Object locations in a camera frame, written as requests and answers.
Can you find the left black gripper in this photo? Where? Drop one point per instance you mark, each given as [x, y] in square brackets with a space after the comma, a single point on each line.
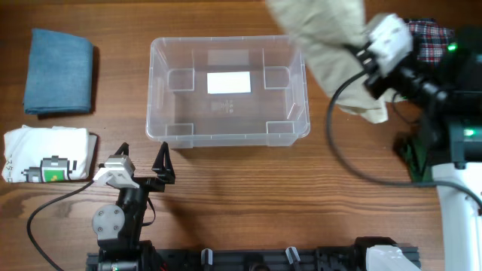
[167, 172]

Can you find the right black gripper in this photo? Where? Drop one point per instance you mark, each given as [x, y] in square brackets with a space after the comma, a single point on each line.
[373, 82]

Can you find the red plaid cloth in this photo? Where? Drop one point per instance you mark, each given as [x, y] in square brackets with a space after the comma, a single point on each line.
[430, 39]

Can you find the dark green cloth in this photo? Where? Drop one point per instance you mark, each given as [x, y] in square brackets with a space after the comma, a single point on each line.
[415, 156]

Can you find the beige cloth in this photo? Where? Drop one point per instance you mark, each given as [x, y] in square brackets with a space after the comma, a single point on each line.
[321, 28]

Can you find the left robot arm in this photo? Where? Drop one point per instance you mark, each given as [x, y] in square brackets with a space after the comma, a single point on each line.
[118, 226]

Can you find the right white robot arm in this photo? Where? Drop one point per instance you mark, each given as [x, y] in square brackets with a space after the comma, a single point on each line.
[444, 151]

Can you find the clear plastic storage bin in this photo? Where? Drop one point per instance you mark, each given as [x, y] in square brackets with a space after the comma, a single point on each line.
[227, 91]

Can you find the folded white printed t-shirt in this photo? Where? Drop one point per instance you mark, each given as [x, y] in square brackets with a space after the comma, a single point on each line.
[41, 155]

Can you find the folded blue cloth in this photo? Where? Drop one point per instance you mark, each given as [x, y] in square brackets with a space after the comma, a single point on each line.
[60, 74]

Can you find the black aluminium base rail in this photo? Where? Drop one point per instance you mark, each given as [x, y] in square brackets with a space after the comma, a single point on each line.
[319, 259]

